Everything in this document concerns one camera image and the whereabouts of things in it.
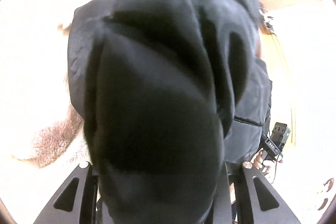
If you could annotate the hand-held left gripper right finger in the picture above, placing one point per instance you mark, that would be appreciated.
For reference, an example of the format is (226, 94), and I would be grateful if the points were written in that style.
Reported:
(245, 176)

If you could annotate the brown printed fleece blanket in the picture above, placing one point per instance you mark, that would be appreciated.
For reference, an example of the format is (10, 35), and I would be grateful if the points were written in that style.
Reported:
(39, 82)

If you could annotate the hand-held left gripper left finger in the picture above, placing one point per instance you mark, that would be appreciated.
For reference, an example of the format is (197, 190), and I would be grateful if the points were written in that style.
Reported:
(85, 176)

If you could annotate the person's right hand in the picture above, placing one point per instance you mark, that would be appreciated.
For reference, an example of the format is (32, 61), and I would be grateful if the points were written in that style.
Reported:
(262, 163)

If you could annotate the black puffer jacket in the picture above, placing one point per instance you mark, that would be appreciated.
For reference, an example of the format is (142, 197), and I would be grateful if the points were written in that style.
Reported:
(162, 82)

